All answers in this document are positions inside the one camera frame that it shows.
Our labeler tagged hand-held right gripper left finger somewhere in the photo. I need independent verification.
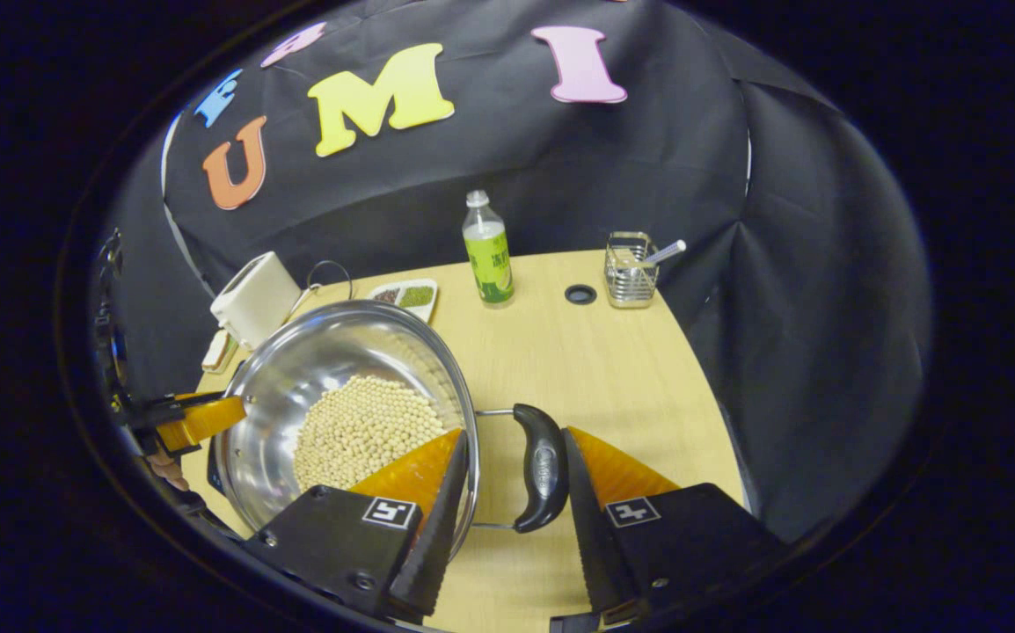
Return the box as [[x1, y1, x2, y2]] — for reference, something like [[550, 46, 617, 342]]
[[239, 428, 471, 625]]

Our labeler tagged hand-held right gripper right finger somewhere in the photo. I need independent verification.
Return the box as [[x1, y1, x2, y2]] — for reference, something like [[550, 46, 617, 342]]
[[550, 426, 792, 633]]

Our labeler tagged stainless steel pot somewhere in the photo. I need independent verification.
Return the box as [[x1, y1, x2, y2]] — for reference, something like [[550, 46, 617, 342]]
[[208, 299, 573, 538]]

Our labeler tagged pile of soybeans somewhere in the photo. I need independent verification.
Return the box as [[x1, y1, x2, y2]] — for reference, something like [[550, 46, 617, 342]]
[[293, 375, 448, 494]]

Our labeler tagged white toaster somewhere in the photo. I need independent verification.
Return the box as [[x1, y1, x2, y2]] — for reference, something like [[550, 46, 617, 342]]
[[209, 251, 304, 352]]

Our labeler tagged white divided seasoning dish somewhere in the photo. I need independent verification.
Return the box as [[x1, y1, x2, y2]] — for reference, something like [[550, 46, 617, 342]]
[[368, 278, 441, 324]]

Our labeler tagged green label drink bottle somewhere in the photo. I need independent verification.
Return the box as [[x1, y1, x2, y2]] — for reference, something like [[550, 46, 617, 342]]
[[461, 189, 516, 309]]

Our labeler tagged black backdrop cloth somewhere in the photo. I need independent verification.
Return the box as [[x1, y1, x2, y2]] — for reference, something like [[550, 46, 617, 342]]
[[99, 0, 931, 546]]

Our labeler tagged toaster power cable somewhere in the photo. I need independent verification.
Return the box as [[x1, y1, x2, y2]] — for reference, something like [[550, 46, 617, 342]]
[[291, 259, 355, 318]]

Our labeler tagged metal wire holder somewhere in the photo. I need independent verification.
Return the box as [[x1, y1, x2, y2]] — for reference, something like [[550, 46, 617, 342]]
[[603, 230, 661, 309]]

